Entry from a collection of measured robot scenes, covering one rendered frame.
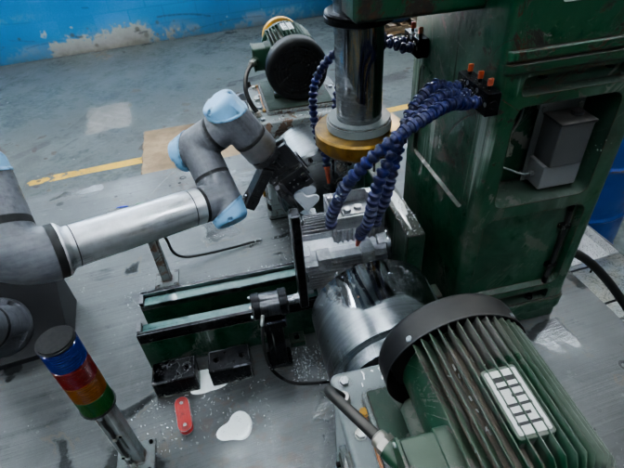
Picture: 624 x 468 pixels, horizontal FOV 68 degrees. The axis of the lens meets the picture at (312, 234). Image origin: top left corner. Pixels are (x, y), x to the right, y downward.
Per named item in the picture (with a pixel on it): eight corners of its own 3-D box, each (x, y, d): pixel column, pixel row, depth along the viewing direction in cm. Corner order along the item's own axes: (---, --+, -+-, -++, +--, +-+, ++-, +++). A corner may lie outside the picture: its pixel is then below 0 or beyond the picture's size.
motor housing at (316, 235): (366, 244, 128) (367, 188, 116) (387, 293, 114) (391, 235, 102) (294, 257, 126) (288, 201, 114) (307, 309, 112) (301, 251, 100)
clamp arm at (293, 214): (309, 296, 105) (300, 206, 89) (312, 305, 103) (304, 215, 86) (293, 299, 105) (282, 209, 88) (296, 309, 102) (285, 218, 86)
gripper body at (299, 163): (316, 184, 104) (285, 147, 96) (285, 205, 105) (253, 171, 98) (309, 166, 109) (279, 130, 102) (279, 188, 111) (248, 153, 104)
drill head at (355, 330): (407, 301, 113) (415, 220, 96) (493, 471, 82) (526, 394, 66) (306, 322, 109) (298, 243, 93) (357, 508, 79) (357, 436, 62)
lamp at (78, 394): (108, 371, 84) (99, 357, 81) (104, 401, 79) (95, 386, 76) (73, 379, 83) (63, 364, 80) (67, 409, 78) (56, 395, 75)
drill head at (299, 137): (337, 162, 163) (335, 95, 147) (370, 226, 135) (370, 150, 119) (266, 175, 160) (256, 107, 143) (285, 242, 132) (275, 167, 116)
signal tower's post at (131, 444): (156, 437, 102) (84, 314, 75) (155, 474, 96) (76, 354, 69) (119, 447, 101) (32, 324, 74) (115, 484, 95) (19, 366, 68)
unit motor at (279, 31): (312, 123, 180) (305, 6, 153) (333, 166, 155) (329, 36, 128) (247, 134, 177) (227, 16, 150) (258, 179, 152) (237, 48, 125)
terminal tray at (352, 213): (370, 209, 115) (371, 185, 111) (384, 236, 107) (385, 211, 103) (324, 217, 114) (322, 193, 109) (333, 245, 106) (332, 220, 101)
